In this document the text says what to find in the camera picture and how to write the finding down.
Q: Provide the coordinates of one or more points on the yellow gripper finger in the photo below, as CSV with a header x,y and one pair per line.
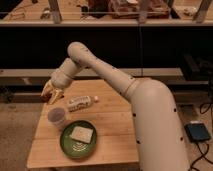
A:
x,y
55,96
47,92

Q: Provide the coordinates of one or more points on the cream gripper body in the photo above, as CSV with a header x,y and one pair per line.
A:
x,y
60,80

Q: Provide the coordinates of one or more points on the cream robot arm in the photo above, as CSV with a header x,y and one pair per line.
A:
x,y
158,129

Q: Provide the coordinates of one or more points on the grey ceramic cup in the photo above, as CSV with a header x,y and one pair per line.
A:
x,y
57,117

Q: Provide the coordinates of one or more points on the long wooden bench shelf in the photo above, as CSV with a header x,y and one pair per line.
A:
x,y
37,77

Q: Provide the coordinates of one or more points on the green round plate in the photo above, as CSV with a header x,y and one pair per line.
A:
x,y
76,149

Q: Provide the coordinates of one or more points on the wooden table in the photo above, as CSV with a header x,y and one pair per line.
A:
x,y
111,117

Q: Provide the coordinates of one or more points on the black box on floor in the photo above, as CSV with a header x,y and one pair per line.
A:
x,y
197,132

